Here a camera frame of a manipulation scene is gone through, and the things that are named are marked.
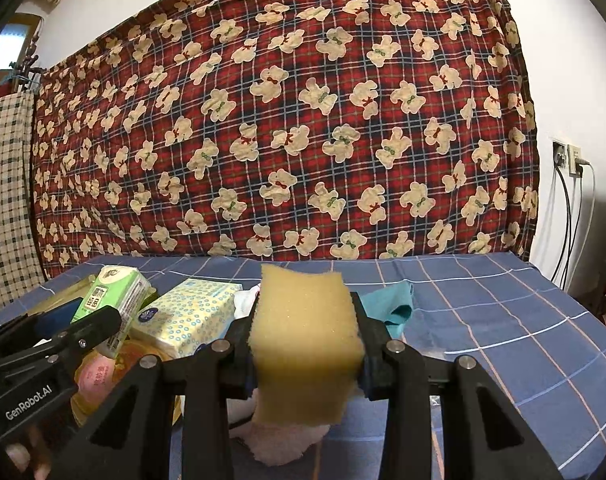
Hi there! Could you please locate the green tissue pack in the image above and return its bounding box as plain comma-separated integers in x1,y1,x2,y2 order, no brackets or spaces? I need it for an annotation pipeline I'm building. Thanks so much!
72,266,151,359

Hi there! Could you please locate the yellow sponge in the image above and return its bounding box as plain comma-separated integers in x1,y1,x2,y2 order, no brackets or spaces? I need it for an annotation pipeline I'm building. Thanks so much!
248,264,365,427

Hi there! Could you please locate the pink fluffy towel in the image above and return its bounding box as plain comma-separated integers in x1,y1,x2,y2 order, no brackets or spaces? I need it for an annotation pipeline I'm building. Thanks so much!
227,387,342,467

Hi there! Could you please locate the round gold tin lid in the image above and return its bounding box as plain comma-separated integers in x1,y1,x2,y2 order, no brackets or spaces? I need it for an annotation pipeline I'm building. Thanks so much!
71,339,169,427

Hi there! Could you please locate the dotted yellow tissue pack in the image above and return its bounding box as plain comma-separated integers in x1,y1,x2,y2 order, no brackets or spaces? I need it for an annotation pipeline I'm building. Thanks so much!
129,278,242,359

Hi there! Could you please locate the teal cloth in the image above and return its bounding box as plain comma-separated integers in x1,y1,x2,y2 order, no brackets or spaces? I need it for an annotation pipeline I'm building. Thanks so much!
361,282,414,339

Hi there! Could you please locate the green checked cloth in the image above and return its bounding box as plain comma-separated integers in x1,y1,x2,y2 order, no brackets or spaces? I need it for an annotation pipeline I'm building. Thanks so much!
0,92,45,310

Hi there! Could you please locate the blue plaid tablecloth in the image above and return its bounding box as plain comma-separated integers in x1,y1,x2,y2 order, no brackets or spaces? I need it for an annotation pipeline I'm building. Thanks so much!
0,254,606,479

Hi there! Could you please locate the red plaid bear blanket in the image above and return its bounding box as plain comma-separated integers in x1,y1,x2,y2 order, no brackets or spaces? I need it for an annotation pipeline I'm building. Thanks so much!
33,0,539,278

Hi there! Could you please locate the black cable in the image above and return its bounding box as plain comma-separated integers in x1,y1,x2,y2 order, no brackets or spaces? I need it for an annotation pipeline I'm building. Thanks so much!
549,159,587,288

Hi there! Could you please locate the wall power socket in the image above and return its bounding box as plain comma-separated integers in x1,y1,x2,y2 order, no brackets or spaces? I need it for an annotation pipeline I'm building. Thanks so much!
552,140,586,178

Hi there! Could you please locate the white cable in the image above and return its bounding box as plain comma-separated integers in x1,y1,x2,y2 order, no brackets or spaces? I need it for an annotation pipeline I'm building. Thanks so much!
564,159,598,291

